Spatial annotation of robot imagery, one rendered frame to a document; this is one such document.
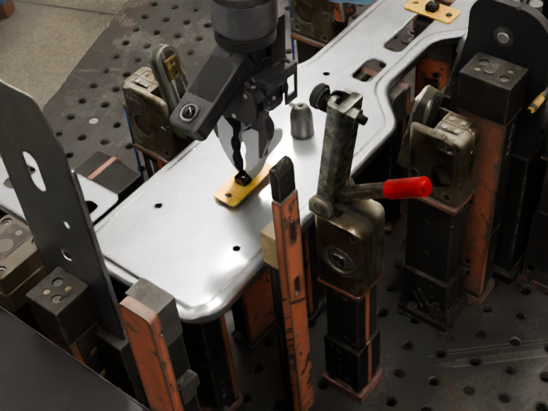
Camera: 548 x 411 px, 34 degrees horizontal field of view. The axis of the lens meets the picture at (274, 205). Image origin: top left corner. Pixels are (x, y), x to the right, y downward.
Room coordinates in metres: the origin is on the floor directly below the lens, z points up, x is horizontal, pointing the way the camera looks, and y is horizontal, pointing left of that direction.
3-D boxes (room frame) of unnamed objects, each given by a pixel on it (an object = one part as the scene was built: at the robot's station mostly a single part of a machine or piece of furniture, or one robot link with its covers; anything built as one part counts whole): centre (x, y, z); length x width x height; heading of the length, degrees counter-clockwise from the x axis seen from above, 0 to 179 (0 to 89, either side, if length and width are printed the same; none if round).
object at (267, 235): (0.70, 0.00, 0.88); 0.04 x 0.04 x 0.36; 48
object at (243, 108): (0.87, 0.01, 1.17); 0.09 x 0.08 x 0.12; 138
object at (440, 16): (1.18, -0.28, 1.01); 0.08 x 0.04 x 0.01; 47
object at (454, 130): (0.84, -0.23, 0.88); 0.11 x 0.09 x 0.37; 48
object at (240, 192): (0.84, 0.04, 1.01); 0.08 x 0.04 x 0.01; 138
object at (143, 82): (1.02, 0.15, 0.87); 0.12 x 0.09 x 0.35; 48
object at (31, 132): (0.65, 0.22, 1.17); 0.12 x 0.01 x 0.34; 48
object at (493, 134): (0.87, -0.29, 0.91); 0.07 x 0.05 x 0.42; 48
